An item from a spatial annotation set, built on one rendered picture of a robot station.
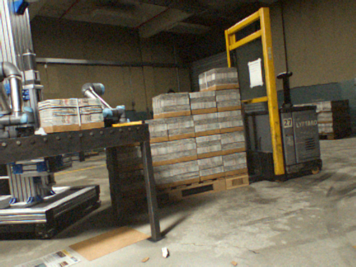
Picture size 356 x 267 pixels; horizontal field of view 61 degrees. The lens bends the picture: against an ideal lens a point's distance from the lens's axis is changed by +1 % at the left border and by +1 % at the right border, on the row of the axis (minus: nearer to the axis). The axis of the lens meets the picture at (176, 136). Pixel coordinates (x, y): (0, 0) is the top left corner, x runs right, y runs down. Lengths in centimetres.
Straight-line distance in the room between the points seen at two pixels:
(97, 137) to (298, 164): 242
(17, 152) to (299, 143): 284
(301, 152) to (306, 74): 589
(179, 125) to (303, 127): 144
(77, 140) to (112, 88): 858
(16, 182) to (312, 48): 808
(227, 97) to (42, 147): 207
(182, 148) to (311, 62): 681
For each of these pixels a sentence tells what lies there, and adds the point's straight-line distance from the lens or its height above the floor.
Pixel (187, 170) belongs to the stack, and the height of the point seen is 28.
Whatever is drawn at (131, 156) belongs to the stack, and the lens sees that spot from 286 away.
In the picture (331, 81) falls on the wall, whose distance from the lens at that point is 910.
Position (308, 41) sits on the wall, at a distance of 946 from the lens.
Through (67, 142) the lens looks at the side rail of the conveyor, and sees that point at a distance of 180.
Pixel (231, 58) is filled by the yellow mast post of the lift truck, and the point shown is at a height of 149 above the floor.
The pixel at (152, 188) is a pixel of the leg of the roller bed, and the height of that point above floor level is 35.
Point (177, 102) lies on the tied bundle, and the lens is 302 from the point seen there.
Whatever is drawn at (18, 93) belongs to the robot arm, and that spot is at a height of 111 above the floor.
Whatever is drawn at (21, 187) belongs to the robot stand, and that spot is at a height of 36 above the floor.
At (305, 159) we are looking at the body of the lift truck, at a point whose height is 19.
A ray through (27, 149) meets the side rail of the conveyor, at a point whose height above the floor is 74.
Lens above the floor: 80
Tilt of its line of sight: 3 degrees down
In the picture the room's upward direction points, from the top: 7 degrees counter-clockwise
